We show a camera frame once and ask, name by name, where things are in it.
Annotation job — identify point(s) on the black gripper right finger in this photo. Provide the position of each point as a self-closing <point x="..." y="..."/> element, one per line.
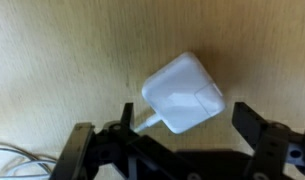
<point x="275" y="150"/>

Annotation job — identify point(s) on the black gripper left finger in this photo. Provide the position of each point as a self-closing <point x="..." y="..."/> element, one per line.
<point x="78" y="150"/>

